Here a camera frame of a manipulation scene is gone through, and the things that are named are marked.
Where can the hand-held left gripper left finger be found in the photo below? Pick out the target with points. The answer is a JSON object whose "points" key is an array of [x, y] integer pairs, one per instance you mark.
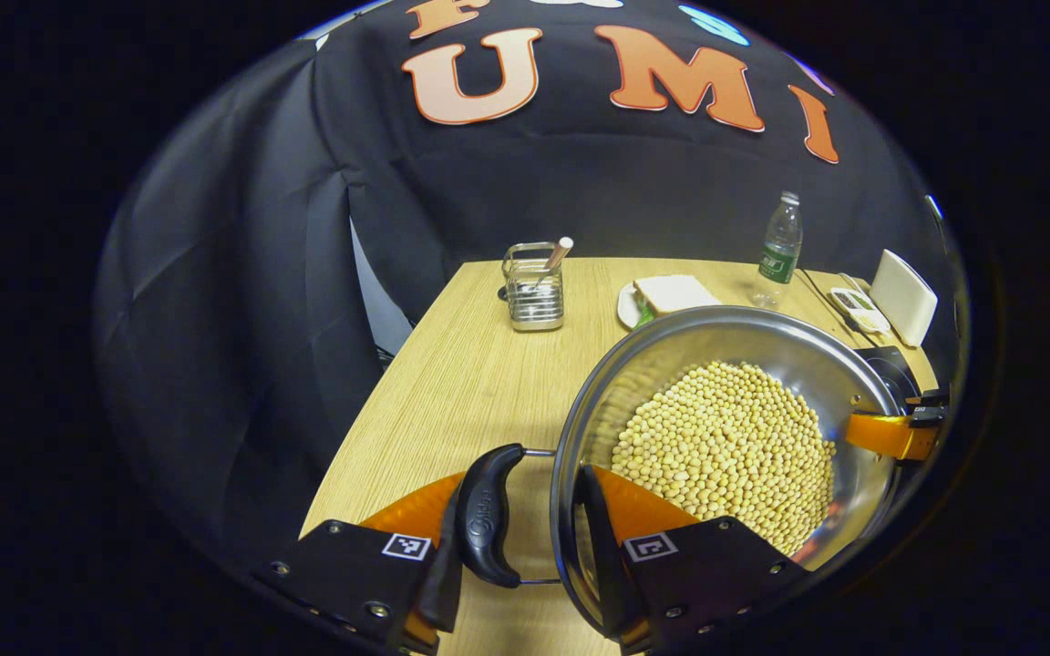
{"points": [[445, 597]]}

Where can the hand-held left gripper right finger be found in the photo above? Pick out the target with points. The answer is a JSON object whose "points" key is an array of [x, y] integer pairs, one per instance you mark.
{"points": [[600, 547]]}

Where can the clear water bottle green label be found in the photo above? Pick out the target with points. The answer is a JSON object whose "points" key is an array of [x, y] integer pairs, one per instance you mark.
{"points": [[780, 246]]}

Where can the pile of yellow soybeans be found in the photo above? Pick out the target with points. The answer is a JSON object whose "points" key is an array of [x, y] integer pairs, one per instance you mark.
{"points": [[725, 446]]}

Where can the black induction cooktop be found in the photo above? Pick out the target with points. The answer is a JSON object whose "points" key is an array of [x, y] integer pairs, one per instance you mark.
{"points": [[890, 369]]}

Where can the white bread sandwich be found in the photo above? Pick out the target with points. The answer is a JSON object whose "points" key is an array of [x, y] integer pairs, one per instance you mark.
{"points": [[675, 293]]}

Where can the white divided dish of beans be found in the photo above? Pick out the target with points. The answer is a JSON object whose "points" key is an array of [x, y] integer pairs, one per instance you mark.
{"points": [[858, 310]]}

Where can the copper stick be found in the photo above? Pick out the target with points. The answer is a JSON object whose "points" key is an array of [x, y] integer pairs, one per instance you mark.
{"points": [[560, 253]]}

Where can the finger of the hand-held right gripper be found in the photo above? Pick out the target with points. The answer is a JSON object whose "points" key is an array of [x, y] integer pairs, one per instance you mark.
{"points": [[890, 435]]}

